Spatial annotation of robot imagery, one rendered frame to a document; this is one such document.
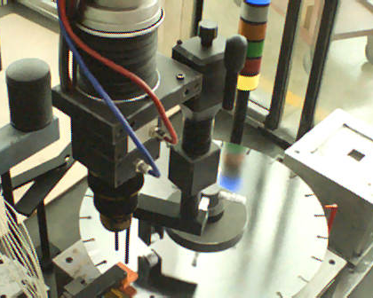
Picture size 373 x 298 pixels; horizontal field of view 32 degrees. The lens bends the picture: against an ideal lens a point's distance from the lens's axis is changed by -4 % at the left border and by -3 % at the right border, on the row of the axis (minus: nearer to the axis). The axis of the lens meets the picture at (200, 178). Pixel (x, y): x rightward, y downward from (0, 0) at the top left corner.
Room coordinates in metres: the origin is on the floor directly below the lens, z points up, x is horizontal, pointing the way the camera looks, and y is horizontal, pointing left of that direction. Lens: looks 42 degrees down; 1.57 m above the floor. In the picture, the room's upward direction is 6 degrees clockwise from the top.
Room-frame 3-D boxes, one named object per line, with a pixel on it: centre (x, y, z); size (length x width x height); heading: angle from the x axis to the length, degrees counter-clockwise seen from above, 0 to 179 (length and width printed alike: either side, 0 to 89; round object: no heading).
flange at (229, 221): (0.62, -0.01, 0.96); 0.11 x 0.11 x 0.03
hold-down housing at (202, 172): (0.55, 0.01, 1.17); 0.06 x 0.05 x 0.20; 136
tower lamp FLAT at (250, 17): (0.92, -0.05, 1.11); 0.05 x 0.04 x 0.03; 55
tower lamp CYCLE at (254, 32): (0.92, -0.05, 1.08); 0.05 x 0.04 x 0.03; 55
